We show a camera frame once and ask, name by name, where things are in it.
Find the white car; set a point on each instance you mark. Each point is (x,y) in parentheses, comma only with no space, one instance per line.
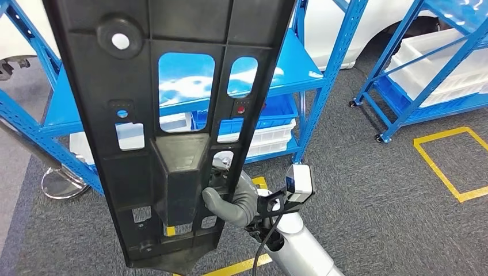
(324,34)

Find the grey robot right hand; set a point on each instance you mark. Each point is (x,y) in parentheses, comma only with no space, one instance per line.
(225,211)

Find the blue plastic bin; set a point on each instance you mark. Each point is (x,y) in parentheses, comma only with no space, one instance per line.
(398,97)
(278,110)

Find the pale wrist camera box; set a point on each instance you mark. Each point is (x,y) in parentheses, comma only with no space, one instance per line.
(301,183)

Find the blue wheeled metal rack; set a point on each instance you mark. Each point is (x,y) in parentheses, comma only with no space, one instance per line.
(427,91)

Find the blue metal shelf rack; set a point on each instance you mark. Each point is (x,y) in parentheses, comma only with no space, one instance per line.
(293,64)

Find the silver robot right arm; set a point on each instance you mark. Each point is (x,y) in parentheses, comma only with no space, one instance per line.
(301,251)

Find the black plastic plate part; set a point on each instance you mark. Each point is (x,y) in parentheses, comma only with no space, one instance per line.
(95,95)

